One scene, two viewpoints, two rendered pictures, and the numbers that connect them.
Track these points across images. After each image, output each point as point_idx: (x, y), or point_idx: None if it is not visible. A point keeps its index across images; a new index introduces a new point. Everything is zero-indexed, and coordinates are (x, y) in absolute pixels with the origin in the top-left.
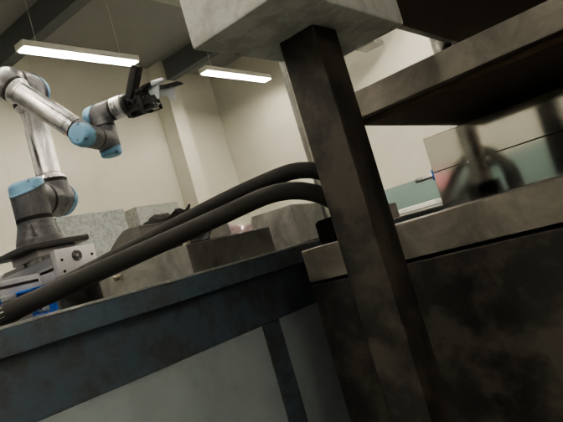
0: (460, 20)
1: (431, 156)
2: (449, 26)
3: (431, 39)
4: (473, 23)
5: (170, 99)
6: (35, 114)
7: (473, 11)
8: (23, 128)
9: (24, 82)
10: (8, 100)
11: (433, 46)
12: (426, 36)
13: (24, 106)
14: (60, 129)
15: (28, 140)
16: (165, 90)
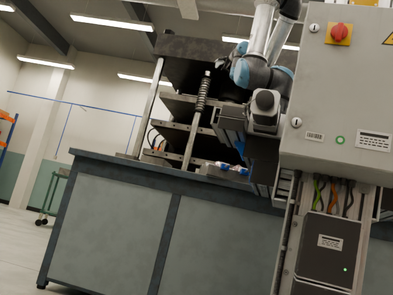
0: (219, 141)
1: None
2: (217, 140)
3: (196, 128)
4: (209, 139)
5: (217, 67)
6: (282, 44)
7: (221, 143)
8: (272, 19)
9: (285, 16)
10: (293, 21)
11: (196, 130)
12: (214, 136)
13: (287, 35)
14: (273, 65)
15: (271, 30)
16: (220, 61)
